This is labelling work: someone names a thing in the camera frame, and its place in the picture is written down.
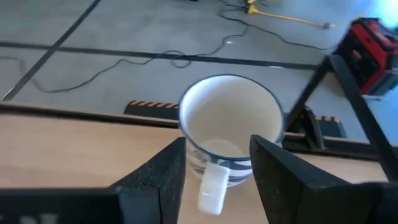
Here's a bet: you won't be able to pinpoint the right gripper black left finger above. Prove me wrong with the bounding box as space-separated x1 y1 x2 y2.
108 137 187 224

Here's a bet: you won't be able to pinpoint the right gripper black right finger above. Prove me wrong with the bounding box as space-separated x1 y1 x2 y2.
249 134 355 224

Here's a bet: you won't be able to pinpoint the white mug blue stripes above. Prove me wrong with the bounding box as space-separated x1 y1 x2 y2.
178 73 286 216

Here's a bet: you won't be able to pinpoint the red and black toolbox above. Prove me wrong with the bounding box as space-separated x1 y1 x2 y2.
334 17 398 97

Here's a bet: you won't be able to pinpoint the black cable cover orange stripes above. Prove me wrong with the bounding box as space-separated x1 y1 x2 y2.
124 100 348 139

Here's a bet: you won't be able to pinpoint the wooden shelf black metal frame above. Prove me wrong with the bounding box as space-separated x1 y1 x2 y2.
0 54 398 224

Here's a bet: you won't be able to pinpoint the long black floor cable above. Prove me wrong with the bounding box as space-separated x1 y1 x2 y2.
0 0 335 94

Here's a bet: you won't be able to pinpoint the yellow extension cord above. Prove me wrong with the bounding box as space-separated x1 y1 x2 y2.
247 0 363 30

